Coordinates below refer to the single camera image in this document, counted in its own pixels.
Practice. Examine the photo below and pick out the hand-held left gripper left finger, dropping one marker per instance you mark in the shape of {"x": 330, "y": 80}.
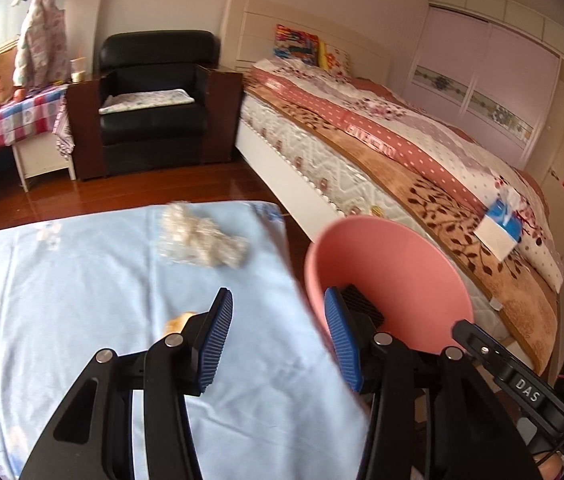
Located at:
{"x": 217, "y": 345}

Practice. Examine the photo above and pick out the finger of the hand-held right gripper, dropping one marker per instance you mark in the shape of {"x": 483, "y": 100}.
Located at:
{"x": 479, "y": 347}

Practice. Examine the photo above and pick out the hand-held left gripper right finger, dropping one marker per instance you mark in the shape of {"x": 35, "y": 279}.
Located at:
{"x": 344, "y": 345}

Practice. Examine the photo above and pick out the pink plastic bin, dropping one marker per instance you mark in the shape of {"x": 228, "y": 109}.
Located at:
{"x": 411, "y": 280}

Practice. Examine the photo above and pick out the person's right hand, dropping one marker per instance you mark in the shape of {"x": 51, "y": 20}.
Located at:
{"x": 550, "y": 467}

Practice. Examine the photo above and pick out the small yellow scrap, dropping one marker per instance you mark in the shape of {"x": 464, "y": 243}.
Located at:
{"x": 179, "y": 322}

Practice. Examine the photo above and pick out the crumpled clear plastic bag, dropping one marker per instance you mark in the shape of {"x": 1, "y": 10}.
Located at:
{"x": 202, "y": 242}

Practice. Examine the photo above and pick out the blue white tissue pack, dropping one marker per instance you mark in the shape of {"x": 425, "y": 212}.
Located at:
{"x": 499, "y": 225}

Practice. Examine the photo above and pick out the bed with patterned bedding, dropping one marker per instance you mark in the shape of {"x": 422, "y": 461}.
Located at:
{"x": 436, "y": 220}

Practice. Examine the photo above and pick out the light blue tablecloth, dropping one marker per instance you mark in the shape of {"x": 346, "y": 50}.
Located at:
{"x": 87, "y": 285}

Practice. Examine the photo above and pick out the pink patchwork quilt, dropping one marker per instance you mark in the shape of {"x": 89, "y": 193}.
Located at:
{"x": 411, "y": 130}

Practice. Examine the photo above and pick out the brown wooden side table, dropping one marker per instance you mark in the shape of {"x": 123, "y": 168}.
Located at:
{"x": 219, "y": 115}
{"x": 84, "y": 130}

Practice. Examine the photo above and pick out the white side cabinet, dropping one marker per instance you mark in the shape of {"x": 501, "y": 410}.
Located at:
{"x": 44, "y": 160}

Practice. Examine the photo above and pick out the flat printed seat cushion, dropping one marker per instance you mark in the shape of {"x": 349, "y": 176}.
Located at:
{"x": 147, "y": 100}

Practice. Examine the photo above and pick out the white wardrobe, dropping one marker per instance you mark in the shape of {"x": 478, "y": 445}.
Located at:
{"x": 486, "y": 70}

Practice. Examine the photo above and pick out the floral pillow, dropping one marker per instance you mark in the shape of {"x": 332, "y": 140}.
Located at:
{"x": 339, "y": 60}

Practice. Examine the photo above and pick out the black leather armchair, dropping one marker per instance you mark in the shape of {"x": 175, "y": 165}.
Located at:
{"x": 157, "y": 55}

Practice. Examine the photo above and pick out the colourful printed pillow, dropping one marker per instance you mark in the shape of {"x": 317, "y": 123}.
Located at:
{"x": 296, "y": 45}

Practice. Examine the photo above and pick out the plastic cup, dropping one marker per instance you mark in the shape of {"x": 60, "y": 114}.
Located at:
{"x": 78, "y": 71}

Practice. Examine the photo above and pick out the checked tablecloth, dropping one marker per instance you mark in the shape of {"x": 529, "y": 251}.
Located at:
{"x": 7, "y": 120}

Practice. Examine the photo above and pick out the small orange fruit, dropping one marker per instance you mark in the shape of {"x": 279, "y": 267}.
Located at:
{"x": 19, "y": 94}

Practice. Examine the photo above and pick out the white bed headboard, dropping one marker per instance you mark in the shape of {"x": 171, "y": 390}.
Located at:
{"x": 262, "y": 25}

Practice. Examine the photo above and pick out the hanging printed pyjamas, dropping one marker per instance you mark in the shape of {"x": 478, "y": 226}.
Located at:
{"x": 39, "y": 35}

